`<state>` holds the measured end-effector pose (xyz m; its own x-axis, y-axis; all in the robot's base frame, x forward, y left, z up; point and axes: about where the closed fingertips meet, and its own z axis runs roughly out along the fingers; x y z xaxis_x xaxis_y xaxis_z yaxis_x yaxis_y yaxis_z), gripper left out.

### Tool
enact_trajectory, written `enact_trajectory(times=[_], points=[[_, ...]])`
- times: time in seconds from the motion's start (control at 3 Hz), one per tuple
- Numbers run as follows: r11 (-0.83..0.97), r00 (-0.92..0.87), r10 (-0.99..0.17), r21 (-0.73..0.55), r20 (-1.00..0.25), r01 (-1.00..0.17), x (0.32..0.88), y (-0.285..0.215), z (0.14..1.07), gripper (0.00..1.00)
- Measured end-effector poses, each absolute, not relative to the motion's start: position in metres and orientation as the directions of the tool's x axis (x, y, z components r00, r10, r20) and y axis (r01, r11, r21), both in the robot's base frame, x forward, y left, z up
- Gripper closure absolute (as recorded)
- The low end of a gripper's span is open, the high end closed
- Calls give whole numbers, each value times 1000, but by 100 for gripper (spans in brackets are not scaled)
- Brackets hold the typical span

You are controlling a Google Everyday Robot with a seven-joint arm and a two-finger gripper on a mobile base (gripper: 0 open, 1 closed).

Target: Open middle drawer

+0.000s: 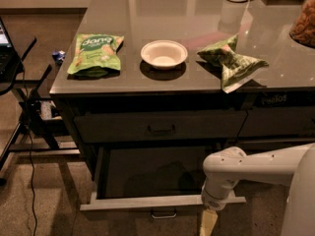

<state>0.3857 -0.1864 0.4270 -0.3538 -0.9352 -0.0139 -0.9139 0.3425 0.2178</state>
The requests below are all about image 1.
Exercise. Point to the white paper bowl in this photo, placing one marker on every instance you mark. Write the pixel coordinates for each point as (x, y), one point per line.
(164, 54)

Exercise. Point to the green dang snack bag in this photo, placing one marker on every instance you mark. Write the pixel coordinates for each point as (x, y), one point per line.
(95, 55)

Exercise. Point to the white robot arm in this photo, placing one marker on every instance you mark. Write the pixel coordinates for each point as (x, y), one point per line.
(292, 166)

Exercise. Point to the black laptop stand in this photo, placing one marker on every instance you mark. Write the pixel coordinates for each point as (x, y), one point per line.
(26, 92)

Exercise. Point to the small blue object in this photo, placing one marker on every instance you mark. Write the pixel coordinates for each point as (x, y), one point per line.
(58, 56)

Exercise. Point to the drawer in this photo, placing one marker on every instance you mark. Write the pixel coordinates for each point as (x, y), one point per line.
(279, 121)
(161, 182)
(270, 144)
(153, 126)

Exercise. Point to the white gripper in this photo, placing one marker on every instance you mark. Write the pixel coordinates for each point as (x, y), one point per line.
(213, 201)

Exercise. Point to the jar of brown snacks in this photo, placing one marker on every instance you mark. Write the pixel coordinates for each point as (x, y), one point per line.
(303, 29)

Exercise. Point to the dark drawer cabinet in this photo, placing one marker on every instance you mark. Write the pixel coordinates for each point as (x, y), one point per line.
(263, 32)

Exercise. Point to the crumpled green chip bag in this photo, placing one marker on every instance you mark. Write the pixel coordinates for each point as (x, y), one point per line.
(236, 69)

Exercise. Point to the black laptop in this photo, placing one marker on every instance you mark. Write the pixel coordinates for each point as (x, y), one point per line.
(10, 61)

